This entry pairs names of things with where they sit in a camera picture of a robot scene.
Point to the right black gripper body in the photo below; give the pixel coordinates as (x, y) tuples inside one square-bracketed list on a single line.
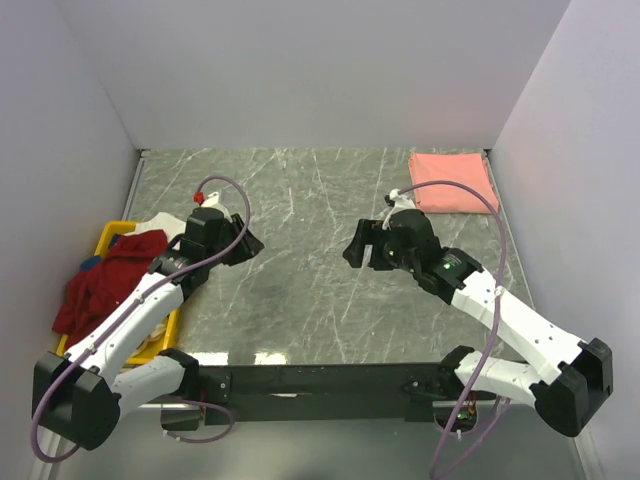
[(397, 258)]

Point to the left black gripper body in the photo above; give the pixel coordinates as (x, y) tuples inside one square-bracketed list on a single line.
[(226, 240)]

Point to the dark red t shirt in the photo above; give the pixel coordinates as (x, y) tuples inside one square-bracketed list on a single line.
[(93, 295)]

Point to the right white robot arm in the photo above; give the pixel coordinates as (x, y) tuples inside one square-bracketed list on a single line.
[(563, 377)]

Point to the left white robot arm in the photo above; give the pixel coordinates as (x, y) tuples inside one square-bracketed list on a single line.
[(83, 394)]

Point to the cream white t shirt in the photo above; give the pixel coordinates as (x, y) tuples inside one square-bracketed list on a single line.
[(165, 222)]

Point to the dark blue t shirt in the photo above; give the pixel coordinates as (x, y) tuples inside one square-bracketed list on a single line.
[(90, 263)]

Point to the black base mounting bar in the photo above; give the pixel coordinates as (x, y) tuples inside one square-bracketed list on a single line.
[(261, 393)]

